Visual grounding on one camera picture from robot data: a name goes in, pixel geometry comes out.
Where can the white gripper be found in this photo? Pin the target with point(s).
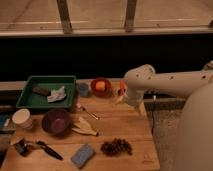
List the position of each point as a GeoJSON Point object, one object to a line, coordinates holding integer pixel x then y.
{"type": "Point", "coordinates": [133, 98]}

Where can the blue sponge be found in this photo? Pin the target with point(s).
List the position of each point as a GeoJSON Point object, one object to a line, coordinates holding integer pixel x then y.
{"type": "Point", "coordinates": [82, 156]}

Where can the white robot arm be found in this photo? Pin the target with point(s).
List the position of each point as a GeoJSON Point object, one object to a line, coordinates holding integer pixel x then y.
{"type": "Point", "coordinates": [194, 144]}

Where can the red bowl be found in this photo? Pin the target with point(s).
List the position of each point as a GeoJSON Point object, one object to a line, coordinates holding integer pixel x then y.
{"type": "Point", "coordinates": [104, 93]}

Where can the orange fruit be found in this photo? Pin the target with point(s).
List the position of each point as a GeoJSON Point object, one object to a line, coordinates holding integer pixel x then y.
{"type": "Point", "coordinates": [100, 86]}

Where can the bunch of dark grapes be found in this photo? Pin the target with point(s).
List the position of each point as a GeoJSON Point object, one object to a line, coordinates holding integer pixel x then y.
{"type": "Point", "coordinates": [116, 147]}

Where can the blue small cup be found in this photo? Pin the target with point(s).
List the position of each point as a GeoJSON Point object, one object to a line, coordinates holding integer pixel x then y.
{"type": "Point", "coordinates": [83, 89]}

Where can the metal fork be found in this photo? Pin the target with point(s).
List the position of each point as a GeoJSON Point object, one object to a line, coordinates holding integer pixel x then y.
{"type": "Point", "coordinates": [79, 106]}

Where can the banana peel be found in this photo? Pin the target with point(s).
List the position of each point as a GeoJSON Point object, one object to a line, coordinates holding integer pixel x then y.
{"type": "Point", "coordinates": [84, 127]}

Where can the crumpled white cloth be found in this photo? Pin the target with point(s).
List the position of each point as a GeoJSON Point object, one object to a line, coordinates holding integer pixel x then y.
{"type": "Point", "coordinates": [57, 95]}

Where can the purple bowl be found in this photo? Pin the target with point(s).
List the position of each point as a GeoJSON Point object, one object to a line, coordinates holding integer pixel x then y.
{"type": "Point", "coordinates": [55, 121]}

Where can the dark brown block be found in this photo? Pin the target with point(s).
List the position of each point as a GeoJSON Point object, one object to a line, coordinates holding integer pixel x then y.
{"type": "Point", "coordinates": [41, 91]}

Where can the green plastic tray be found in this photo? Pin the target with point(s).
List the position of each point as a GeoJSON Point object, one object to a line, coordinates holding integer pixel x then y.
{"type": "Point", "coordinates": [29, 99]}

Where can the white paper cup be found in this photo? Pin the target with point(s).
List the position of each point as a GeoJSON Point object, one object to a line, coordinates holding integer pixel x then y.
{"type": "Point", "coordinates": [22, 118]}

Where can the black handled brush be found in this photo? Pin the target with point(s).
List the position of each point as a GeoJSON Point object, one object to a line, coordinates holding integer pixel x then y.
{"type": "Point", "coordinates": [23, 147]}

